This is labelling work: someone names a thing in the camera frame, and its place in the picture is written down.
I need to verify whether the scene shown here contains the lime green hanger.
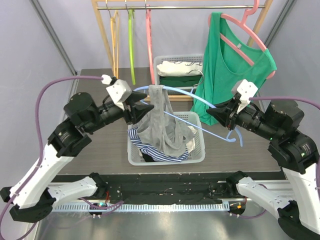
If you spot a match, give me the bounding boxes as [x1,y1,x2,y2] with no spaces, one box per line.
[128,9,136,85]

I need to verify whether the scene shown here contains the white slotted cable duct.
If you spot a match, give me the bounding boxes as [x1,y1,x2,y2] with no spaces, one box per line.
[52,201,230,213]

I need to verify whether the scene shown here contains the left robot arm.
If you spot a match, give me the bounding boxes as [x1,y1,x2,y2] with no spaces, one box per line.
[0,91,154,223]

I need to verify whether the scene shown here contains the white plastic laundry basket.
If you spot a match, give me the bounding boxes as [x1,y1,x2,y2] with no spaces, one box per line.
[127,111,206,166]

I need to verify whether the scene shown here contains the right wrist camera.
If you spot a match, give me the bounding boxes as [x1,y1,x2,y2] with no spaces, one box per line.
[231,79,258,114]

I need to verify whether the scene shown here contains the green tank top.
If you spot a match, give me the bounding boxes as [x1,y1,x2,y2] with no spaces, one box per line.
[191,12,278,126]

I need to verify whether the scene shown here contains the wooden clothes rack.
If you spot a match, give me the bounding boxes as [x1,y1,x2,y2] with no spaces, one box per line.
[91,0,273,102]

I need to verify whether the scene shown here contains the pink hanger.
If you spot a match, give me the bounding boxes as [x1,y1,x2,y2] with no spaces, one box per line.
[204,0,277,81]
[145,9,155,85]

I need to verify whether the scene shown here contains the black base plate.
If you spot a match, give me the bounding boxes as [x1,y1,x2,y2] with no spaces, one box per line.
[48,171,285,205]

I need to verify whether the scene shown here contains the blue white striped tank top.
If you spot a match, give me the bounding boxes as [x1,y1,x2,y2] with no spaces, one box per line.
[127,128,190,163]

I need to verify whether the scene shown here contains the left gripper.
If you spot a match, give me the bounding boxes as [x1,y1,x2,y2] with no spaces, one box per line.
[85,90,155,134]

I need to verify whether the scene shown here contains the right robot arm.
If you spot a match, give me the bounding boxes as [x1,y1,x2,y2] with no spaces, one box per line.
[207,94,320,240]

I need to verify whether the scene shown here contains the grey tank top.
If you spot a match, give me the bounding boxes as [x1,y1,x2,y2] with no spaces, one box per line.
[136,85,195,157]

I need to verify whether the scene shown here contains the black tank top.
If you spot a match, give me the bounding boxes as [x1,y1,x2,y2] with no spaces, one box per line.
[142,153,154,163]

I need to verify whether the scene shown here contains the yellow plastic hanger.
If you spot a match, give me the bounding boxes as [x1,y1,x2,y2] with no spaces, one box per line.
[110,10,120,78]

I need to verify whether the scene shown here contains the dark green folded cloth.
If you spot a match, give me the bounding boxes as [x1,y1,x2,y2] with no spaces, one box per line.
[159,75,202,88]

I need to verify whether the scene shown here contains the white cloth in back basket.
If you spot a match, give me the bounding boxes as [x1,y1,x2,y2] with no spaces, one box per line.
[155,60,203,77]

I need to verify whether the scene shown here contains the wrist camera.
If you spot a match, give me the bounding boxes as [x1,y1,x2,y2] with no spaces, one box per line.
[101,74,132,111]
[231,79,258,114]

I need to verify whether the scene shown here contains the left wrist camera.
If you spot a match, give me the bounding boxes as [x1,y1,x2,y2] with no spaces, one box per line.
[101,74,132,111]

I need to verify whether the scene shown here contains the blue plastic hanger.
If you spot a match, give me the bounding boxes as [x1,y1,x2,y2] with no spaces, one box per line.
[133,69,245,148]

